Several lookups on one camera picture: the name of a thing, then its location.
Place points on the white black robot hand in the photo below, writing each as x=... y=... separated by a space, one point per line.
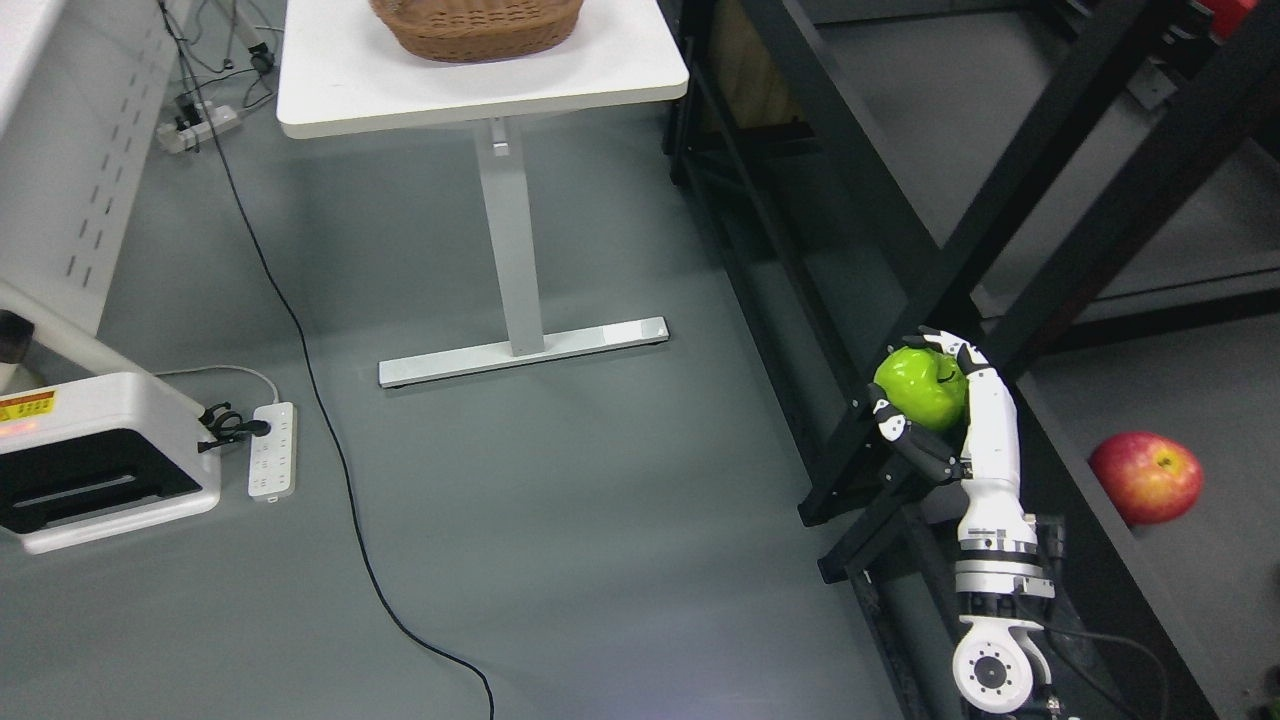
x=988 y=467

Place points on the green apple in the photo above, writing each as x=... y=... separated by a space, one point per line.
x=926 y=386

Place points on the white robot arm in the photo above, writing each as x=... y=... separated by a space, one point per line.
x=997 y=667

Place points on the red apple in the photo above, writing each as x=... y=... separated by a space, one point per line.
x=1150 y=479

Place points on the black metal shelf rack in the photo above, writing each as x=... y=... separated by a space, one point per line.
x=1087 y=189

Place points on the white power strip near device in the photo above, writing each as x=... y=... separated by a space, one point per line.
x=273 y=455

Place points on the brown wicker basket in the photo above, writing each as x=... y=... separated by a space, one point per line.
x=469 y=31

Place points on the white power strip far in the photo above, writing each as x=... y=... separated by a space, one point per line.
x=183 y=136

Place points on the white box device warning label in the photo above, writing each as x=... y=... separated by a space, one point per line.
x=92 y=459

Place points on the white desk with perforated panel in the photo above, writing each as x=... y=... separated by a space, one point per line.
x=83 y=82

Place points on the white pedestal table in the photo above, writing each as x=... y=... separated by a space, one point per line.
x=343 y=74

